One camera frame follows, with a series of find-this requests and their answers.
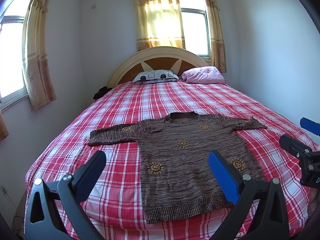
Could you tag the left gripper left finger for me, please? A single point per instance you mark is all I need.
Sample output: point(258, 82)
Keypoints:
point(43, 221)

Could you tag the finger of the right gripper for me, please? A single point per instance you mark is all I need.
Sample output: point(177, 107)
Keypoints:
point(308, 160)
point(311, 126)

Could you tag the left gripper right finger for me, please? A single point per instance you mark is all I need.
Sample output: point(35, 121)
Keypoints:
point(270, 220)

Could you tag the brown knitted sun-pattern sweater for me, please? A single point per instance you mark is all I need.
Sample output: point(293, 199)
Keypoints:
point(175, 177)

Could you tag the red white plaid bedspread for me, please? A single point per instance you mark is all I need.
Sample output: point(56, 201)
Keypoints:
point(115, 204)

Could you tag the yellow curtain lower left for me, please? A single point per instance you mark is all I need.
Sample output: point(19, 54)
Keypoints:
point(3, 129)

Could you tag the pink pillow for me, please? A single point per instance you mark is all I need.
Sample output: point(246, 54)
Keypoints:
point(203, 75)

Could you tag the yellow curtain right of window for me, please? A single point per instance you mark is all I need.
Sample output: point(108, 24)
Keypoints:
point(217, 44)

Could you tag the yellow curtain left window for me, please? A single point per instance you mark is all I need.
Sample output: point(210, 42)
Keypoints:
point(34, 57)

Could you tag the yellow curtain window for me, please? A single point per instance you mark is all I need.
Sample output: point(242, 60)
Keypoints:
point(34, 57)
point(159, 23)

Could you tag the black item beside bed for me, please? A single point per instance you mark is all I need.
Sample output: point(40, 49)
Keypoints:
point(102, 91)

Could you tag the cream and brown headboard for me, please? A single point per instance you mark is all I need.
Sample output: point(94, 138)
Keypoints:
point(176, 59)

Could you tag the white patterned pillow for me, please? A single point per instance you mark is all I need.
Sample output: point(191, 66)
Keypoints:
point(155, 76)

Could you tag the yellow curtain centre window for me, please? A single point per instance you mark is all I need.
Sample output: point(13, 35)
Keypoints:
point(159, 23)

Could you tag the white wall socket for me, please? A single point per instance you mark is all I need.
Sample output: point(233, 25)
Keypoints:
point(4, 189)

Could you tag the left window frame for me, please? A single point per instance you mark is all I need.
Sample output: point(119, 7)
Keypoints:
point(12, 82)

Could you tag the window frame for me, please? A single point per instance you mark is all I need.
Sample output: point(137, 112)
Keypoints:
point(12, 82)
point(195, 27)

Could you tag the back window frame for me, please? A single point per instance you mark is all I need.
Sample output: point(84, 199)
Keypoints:
point(195, 27)

